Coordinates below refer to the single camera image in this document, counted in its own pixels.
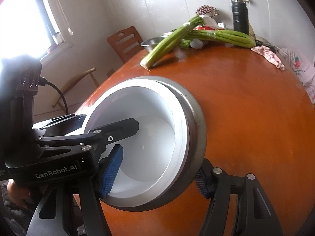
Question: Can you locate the black thermos bottle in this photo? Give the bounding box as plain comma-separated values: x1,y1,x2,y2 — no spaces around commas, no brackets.
231,0,249,35

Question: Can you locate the celery bunch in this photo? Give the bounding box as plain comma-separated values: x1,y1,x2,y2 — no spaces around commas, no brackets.
140,15,205,69
179,30,256,49

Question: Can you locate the white foam-net fruit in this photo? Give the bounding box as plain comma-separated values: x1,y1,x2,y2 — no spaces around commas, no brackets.
190,39,204,50

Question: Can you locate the large steel bowl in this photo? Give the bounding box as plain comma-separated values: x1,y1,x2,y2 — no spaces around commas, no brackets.
110,76,207,211

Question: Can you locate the small red paper bowl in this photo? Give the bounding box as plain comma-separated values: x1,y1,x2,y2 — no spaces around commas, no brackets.
119,116,175,182

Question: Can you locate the brown slatted wooden chair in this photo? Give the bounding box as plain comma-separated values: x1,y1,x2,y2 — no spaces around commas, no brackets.
107,26,144,63

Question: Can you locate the person's hand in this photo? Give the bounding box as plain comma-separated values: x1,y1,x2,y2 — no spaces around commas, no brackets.
7,179,31,209

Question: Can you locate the black cable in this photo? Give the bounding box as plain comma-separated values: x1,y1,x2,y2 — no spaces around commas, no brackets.
38,77,69,115

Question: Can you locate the rear celery bunch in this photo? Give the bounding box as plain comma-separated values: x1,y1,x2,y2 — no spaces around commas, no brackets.
179,30,256,49

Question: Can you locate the dried flower bouquet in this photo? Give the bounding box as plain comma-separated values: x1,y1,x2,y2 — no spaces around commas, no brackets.
196,5,220,18

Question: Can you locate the front celery bunch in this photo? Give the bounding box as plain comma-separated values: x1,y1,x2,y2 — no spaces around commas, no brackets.
140,15,205,69

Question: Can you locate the window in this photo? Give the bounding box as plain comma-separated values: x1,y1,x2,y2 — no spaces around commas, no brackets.
1,0,72,63

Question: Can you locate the large red paper bowl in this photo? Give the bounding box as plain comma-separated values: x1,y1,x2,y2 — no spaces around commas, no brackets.
82,78,188,208

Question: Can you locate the pink cloth on table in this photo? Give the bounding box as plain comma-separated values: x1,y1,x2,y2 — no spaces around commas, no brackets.
251,45,285,71

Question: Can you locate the small steel bowl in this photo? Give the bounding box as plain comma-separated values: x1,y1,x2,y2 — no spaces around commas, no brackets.
140,36,165,53

